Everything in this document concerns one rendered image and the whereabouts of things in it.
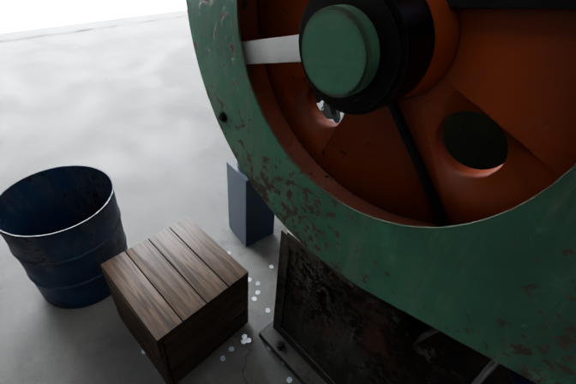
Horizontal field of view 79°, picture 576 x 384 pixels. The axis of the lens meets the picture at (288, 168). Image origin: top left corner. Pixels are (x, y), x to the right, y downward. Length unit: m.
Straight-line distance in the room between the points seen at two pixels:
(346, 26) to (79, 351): 1.60
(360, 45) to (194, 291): 1.12
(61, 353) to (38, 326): 0.18
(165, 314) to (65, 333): 0.60
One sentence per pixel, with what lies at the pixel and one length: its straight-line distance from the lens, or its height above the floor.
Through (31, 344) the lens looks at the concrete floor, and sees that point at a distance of 1.86.
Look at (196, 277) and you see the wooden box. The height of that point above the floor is 0.35.
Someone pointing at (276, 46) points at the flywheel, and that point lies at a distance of 0.61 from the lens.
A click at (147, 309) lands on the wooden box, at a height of 0.35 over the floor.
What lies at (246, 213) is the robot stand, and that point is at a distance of 1.75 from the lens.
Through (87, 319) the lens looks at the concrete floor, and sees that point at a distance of 1.83.
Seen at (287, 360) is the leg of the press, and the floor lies 0.03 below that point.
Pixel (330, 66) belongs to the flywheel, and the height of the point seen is 1.32.
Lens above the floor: 1.46
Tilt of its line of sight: 37 degrees down
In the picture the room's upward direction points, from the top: 5 degrees clockwise
